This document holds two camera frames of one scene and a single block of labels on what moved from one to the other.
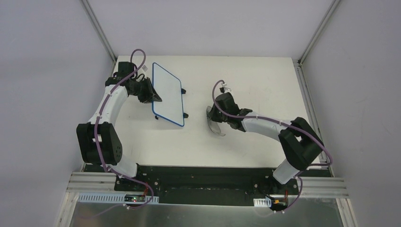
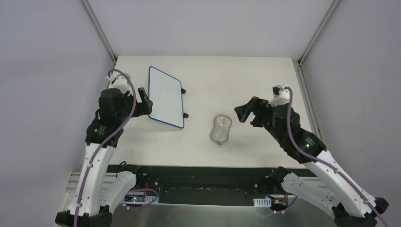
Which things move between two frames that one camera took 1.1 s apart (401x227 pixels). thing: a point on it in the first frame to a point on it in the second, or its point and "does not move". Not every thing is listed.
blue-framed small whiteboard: [168, 86] does not move
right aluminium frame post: [334, 4] does not move
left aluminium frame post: [91, 15] does not move
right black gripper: [216, 113] to [259, 110]
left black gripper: [146, 90] to [139, 104]
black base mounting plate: [207, 186] does not move
